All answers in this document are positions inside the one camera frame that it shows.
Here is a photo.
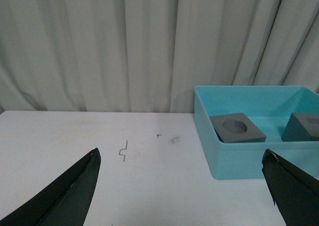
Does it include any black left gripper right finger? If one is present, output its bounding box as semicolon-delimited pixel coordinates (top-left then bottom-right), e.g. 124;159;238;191
262;149;319;226

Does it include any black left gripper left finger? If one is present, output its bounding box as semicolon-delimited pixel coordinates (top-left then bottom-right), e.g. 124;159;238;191
0;148;101;226

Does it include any gray block square recess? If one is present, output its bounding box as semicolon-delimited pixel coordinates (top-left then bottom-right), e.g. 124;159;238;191
281;112;319;142

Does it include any gray block round recess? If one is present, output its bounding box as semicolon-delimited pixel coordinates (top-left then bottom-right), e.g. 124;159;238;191
209;113;267;143

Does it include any light blue plastic box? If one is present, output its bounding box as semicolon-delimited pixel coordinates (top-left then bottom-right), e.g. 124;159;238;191
194;86;319;180

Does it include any white curtain backdrop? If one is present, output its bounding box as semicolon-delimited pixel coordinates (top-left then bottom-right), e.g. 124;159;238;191
0;0;319;113

